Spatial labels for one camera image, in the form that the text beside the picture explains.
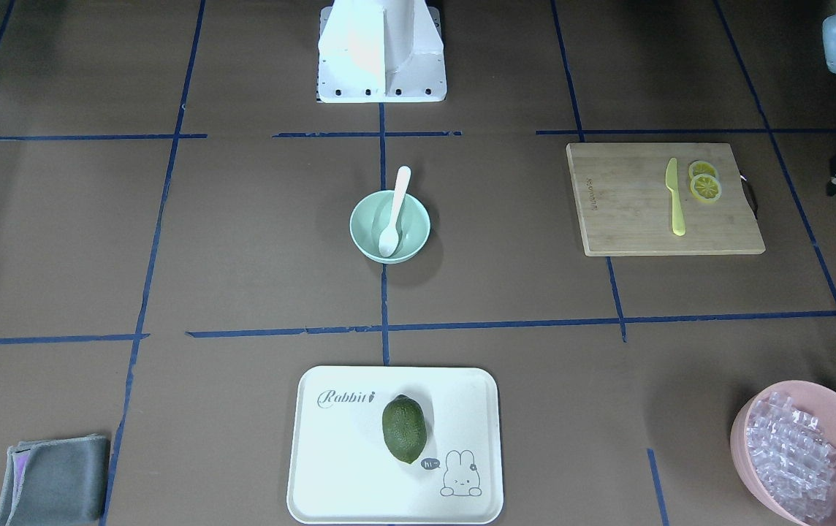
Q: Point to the white plastic spoon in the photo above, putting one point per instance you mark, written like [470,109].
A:
[389,236]

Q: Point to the white rabbit tray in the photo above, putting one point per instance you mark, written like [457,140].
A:
[341,471]

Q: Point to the yellow plastic knife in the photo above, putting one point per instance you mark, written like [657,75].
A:
[677,213]

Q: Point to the bamboo cutting board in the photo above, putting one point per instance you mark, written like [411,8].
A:
[624,208]

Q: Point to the metal cutting board handle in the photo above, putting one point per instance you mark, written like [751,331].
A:
[749,193]

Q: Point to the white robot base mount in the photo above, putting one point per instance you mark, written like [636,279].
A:
[381,52]

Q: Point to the lower lemon slice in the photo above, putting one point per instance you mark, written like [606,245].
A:
[702,167]

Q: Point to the green avocado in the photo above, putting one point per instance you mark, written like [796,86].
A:
[404,429]

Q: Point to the grey folded cloth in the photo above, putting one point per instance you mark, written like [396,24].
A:
[55,482]

